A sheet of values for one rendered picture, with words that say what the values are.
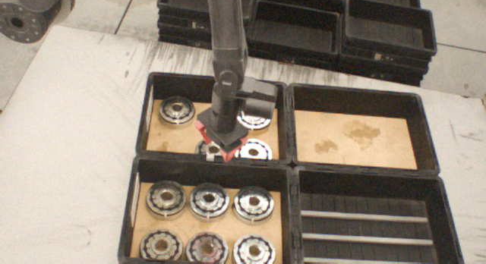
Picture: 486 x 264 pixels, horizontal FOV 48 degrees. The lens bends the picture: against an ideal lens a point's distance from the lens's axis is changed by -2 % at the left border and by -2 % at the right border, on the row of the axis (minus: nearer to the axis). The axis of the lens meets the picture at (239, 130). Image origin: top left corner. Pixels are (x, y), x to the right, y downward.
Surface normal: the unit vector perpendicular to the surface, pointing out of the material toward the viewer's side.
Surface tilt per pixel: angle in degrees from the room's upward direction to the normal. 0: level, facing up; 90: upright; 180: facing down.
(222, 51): 82
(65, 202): 0
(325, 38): 0
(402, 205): 0
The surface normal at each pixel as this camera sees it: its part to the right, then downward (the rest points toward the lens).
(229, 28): -0.08, 0.57
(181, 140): 0.10, -0.65
